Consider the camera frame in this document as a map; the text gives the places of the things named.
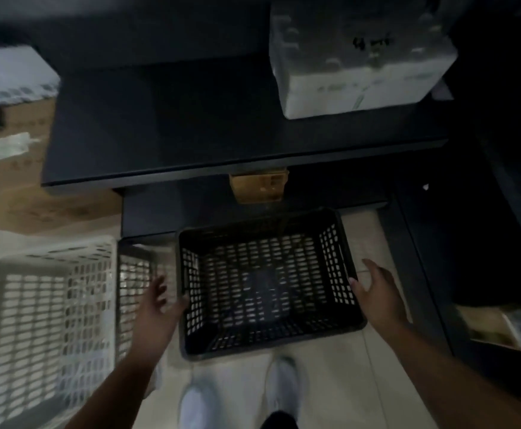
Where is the person's left hand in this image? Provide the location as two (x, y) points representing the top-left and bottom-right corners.
(132, 275), (190, 361)

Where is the person's right hand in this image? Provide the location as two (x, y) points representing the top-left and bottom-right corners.
(349, 258), (410, 338)

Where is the person's right forearm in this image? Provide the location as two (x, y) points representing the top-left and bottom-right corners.
(377, 321), (521, 429)

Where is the person's left forearm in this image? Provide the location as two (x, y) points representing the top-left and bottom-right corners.
(64, 353), (168, 429)

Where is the black plastic basket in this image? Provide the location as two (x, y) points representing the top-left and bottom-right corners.
(176, 207), (368, 360)

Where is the white left shoe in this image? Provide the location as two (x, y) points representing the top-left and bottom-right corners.
(179, 383), (222, 429)

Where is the white shoe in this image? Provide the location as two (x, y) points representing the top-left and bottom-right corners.
(264, 355), (304, 417)
(179, 383), (222, 429)

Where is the white right shoe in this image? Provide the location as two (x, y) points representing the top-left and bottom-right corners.
(264, 355), (304, 417)

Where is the small brown cardboard box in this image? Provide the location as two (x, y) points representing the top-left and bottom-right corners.
(229, 168), (290, 205)

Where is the open beige cardboard box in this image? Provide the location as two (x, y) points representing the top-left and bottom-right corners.
(455, 303), (521, 352)

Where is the dark side shelf rack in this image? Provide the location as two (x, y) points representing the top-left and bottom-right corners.
(377, 0), (521, 409)

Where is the white plastic basket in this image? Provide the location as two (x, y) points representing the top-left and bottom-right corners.
(0, 237), (166, 429)

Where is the dark trouser leg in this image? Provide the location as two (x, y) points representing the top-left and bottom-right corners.
(260, 411), (300, 429)

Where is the dark metal shelf unit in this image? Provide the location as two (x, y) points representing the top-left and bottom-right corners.
(41, 0), (451, 246)

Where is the large brown cardboard box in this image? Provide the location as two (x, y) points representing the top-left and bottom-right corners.
(0, 97), (123, 236)

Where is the white foam box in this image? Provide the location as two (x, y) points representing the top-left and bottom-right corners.
(268, 0), (459, 120)

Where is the clear plastic pouch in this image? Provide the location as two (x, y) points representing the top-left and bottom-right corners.
(0, 131), (42, 164)

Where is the white printed carton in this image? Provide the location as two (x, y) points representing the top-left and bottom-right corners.
(0, 44), (61, 108)

